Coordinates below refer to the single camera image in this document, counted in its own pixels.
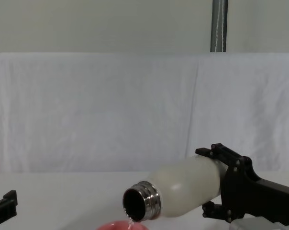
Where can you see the white draped backdrop cloth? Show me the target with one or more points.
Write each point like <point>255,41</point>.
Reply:
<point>111,115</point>

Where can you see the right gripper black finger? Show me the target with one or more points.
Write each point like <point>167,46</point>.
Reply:
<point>227,154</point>
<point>218,212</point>

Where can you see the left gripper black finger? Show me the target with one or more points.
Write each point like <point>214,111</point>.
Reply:
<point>9,200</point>

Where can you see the grey striped post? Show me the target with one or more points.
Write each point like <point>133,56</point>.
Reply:
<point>218,26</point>

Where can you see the pink cup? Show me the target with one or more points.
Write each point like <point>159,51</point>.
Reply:
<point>115,226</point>

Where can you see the white table cloth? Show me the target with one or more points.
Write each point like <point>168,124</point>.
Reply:
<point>63,196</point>

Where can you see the cream vacuum bottle steel neck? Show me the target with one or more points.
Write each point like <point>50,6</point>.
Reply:
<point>182,187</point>

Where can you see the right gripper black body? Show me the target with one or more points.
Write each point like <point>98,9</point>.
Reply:
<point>249,194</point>

